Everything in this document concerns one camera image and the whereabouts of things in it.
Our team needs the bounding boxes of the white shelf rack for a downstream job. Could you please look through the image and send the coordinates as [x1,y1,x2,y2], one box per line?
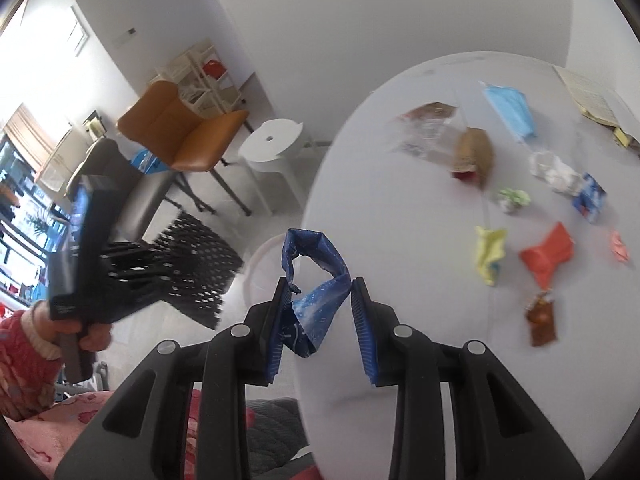
[148,38,246,118]

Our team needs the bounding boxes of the clear plastic wrapper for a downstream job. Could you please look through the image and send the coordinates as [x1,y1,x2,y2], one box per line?
[387,102,460,166]

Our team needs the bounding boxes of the black foam net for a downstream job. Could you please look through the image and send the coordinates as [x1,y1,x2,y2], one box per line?
[102,211,243,330]

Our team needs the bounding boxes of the yellow sticky notes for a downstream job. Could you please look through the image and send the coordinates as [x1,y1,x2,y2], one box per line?
[613,127,634,148]

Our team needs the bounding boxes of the blue wrapper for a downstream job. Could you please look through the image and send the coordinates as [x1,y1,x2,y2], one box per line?
[281,229,352,359]

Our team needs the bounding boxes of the crumpled white tissue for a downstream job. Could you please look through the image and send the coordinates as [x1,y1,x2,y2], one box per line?
[529,151,584,196]

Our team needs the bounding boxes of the blue white crumpled carton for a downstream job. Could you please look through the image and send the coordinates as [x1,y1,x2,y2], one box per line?
[572,172,608,223]

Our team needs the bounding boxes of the green crumpled paper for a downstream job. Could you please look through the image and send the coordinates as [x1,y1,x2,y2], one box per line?
[498,188,532,214]

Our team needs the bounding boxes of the orange red crumpled paper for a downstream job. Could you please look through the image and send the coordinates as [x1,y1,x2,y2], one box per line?
[518,222,574,290]

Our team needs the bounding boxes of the yellow crumpled paper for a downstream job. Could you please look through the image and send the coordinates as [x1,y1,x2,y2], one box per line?
[475,226,508,286]

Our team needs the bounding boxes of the brown snack bag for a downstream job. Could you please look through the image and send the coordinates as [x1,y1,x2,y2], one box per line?
[451,128,495,188]

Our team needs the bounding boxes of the blue tissue pack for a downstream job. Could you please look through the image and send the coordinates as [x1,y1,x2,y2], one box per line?
[130,148,170,174]

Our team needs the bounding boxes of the grey chair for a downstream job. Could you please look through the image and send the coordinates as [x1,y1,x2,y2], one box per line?
[64,136,216,246]

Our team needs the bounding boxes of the pink paper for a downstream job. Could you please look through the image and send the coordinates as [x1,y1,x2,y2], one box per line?
[610,231,630,263]

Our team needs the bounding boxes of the brown foil wrapper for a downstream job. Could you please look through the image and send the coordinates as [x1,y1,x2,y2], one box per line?
[525,292,556,348]

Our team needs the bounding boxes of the open notebook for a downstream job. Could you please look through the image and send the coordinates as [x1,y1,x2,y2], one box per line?
[553,65,636,128]

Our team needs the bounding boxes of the blue face mask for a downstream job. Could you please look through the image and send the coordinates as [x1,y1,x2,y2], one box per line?
[480,81,537,142]

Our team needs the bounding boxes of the orange leather chair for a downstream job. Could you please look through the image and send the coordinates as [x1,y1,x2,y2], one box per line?
[116,80,253,216]

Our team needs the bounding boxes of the pink red sleeve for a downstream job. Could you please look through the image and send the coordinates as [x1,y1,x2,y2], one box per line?
[1,300,62,422]

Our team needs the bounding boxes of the left hand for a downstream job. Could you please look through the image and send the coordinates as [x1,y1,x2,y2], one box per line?
[32,302,112,352]

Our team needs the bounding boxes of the white plastic stool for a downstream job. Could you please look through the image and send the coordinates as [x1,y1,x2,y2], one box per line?
[238,118,320,214]

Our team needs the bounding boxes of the white trash bin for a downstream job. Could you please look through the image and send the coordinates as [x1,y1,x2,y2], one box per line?
[242,233,285,308]

